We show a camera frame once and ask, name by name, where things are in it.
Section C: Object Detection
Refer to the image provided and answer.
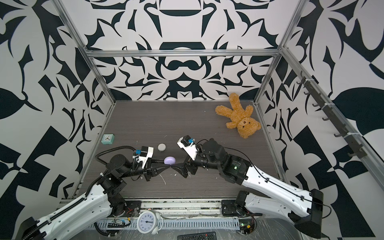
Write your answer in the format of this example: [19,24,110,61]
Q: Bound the white round alarm clock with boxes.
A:
[137,211,164,235]

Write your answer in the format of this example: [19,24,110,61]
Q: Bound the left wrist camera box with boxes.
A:
[133,146,154,169]

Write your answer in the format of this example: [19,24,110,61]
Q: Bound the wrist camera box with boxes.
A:
[177,135,198,161]
[133,146,154,169]

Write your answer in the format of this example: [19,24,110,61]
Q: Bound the small teal square clock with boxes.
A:
[101,134,115,145]

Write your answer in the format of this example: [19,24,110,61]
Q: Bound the black remote control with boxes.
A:
[177,232,217,240]

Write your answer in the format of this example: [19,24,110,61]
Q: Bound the brown teddy bear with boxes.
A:
[215,93,262,139]

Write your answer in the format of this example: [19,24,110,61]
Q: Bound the white slotted cable duct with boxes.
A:
[98,218,241,231]

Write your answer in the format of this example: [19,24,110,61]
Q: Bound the black wall hook rail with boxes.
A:
[298,77,368,159]

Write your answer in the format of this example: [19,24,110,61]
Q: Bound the white earbud charging case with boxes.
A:
[158,143,166,152]

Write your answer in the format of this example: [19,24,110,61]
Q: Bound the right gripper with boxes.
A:
[171,151,224,178]

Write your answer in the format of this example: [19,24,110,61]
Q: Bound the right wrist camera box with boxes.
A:
[177,135,198,161]

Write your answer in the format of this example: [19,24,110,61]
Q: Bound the purple earbud charging case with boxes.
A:
[164,157,176,165]

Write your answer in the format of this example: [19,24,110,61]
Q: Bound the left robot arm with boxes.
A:
[16,147,170,240]

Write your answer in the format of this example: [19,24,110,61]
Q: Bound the green circuit board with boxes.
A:
[239,222,255,235]

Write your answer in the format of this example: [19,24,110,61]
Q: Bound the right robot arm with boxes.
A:
[172,135,325,239]

